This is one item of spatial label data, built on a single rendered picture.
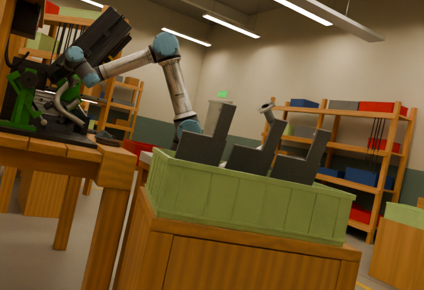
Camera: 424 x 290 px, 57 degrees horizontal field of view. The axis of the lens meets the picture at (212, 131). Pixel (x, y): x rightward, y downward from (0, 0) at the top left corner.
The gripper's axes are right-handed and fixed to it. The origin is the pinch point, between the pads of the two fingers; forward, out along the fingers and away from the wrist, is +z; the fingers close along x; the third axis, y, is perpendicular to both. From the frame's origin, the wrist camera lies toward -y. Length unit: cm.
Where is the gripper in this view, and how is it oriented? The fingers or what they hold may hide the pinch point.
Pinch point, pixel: (63, 78)
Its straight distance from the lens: 224.3
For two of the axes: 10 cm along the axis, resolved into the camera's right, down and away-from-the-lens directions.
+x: -5.6, -8.2, -1.1
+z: -4.4, 1.9, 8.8
